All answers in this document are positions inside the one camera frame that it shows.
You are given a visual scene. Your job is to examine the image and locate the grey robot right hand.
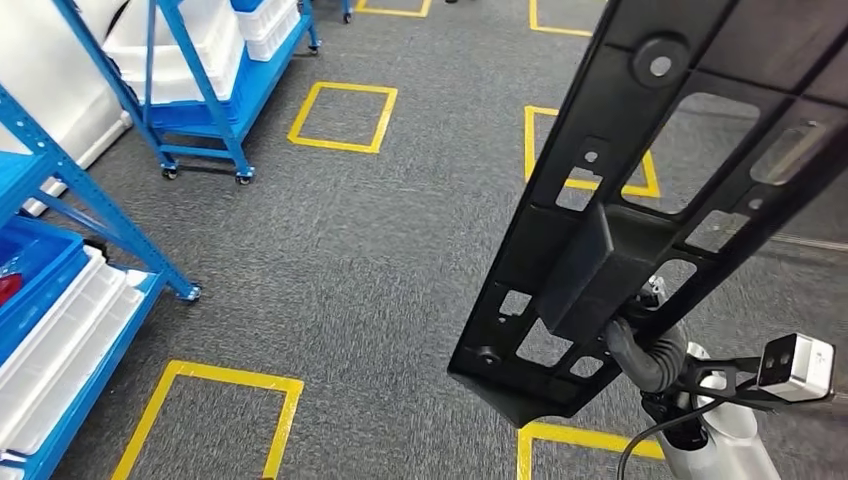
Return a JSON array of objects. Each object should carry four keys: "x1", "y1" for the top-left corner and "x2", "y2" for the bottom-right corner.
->
[{"x1": 604, "y1": 274, "x2": 690, "y2": 395}]

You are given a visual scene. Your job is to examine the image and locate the black plastic frame part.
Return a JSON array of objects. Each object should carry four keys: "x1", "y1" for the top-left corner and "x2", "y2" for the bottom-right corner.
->
[{"x1": 447, "y1": 0, "x2": 848, "y2": 429}]

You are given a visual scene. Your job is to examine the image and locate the blue metal shelf rack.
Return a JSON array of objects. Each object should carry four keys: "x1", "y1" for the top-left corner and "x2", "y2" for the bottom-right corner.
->
[{"x1": 0, "y1": 82, "x2": 203, "y2": 480}]

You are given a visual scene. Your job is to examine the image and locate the yellow floor tape square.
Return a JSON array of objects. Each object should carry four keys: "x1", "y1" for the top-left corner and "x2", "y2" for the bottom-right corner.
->
[{"x1": 111, "y1": 359, "x2": 305, "y2": 480}]

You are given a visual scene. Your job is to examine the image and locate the blue wheeled rack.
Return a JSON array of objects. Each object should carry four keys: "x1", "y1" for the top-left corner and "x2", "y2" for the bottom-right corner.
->
[{"x1": 51, "y1": 0, "x2": 323, "y2": 187}]

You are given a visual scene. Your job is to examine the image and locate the small white plastic bin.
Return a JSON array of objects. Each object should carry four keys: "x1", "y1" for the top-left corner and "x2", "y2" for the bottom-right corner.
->
[{"x1": 231, "y1": 0, "x2": 303, "y2": 62}]

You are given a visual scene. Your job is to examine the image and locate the blue plastic bin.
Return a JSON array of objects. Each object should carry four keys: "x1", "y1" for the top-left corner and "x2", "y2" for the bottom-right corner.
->
[
  {"x1": 148, "y1": 66, "x2": 250, "y2": 130},
  {"x1": 0, "y1": 215, "x2": 92, "y2": 367}
]

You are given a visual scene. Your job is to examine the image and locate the large white plastic bin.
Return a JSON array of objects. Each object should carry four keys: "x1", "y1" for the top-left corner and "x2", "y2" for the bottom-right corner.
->
[{"x1": 102, "y1": 0, "x2": 246, "y2": 106}]

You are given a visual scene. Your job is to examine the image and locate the white car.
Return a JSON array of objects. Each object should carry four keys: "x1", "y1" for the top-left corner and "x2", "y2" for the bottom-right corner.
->
[{"x1": 0, "y1": 0, "x2": 134, "y2": 219}]

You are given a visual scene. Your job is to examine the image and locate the black camera cable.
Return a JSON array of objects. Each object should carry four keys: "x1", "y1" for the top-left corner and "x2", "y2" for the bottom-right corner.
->
[{"x1": 614, "y1": 390, "x2": 730, "y2": 480}]

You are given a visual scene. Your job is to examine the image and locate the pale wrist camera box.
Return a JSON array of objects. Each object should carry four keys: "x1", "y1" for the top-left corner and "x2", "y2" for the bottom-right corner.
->
[{"x1": 675, "y1": 333, "x2": 837, "y2": 413}]

